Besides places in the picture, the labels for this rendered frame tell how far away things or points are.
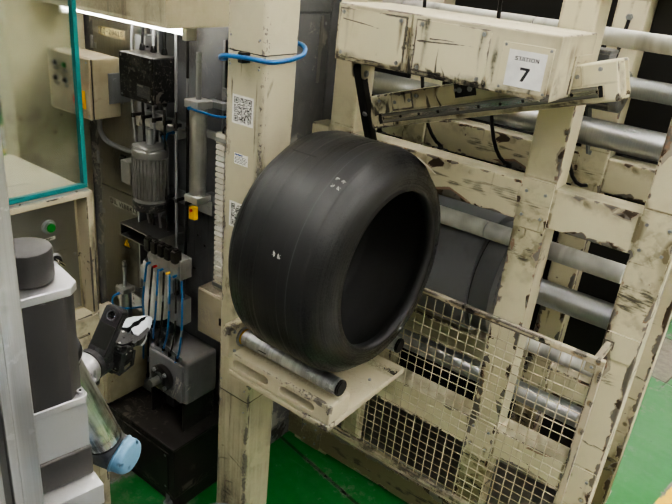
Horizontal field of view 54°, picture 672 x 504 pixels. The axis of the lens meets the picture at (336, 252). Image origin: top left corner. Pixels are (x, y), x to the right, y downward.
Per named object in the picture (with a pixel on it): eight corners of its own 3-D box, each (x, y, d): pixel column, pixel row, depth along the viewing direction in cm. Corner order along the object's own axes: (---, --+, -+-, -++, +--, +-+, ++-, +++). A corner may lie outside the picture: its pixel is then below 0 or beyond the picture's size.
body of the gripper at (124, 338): (110, 350, 155) (73, 377, 144) (112, 320, 151) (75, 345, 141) (137, 363, 153) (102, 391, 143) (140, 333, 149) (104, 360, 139)
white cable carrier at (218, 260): (212, 287, 197) (215, 132, 178) (224, 282, 201) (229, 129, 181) (223, 293, 195) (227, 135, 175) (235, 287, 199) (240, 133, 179)
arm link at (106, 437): (74, 288, 103) (153, 443, 138) (20, 271, 107) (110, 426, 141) (24, 344, 96) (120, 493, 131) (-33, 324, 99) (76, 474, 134)
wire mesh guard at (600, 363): (314, 421, 246) (332, 252, 217) (317, 418, 248) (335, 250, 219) (544, 555, 200) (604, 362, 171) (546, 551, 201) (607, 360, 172)
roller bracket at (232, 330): (221, 355, 183) (221, 324, 179) (311, 306, 213) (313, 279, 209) (229, 359, 182) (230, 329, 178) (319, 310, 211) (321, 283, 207)
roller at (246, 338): (236, 345, 184) (237, 331, 182) (248, 339, 187) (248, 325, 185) (335, 400, 166) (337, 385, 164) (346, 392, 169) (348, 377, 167)
